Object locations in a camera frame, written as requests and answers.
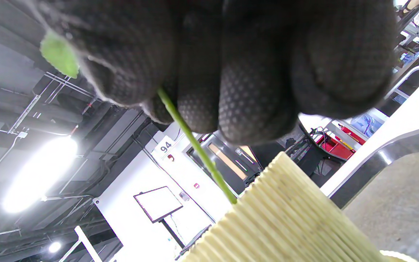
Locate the dark brown plastic tray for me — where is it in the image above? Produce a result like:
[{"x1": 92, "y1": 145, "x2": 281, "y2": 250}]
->
[{"x1": 320, "y1": 122, "x2": 419, "y2": 262}]

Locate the person's right hand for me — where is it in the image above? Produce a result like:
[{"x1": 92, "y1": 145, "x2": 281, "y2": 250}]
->
[{"x1": 31, "y1": 0, "x2": 399, "y2": 145}]

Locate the white screen on stand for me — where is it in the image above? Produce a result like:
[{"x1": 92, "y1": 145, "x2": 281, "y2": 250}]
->
[{"x1": 133, "y1": 186, "x2": 185, "y2": 249}]

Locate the long bright ceiling lamp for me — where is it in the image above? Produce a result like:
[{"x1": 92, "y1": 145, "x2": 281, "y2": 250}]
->
[{"x1": 1, "y1": 136, "x2": 79, "y2": 214}]

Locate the red tool cart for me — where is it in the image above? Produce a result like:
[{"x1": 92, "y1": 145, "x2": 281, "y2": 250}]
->
[{"x1": 311, "y1": 125, "x2": 366, "y2": 161}]

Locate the yellow ribbed flower pot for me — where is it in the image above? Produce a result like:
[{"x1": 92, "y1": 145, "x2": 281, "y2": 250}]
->
[{"x1": 180, "y1": 151, "x2": 417, "y2": 262}]

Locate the white rolling cart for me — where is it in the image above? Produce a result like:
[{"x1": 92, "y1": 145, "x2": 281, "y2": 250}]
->
[{"x1": 384, "y1": 65, "x2": 419, "y2": 99}]

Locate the red artificial rose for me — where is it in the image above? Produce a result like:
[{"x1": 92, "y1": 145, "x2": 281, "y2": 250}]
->
[{"x1": 40, "y1": 31, "x2": 238, "y2": 205}]

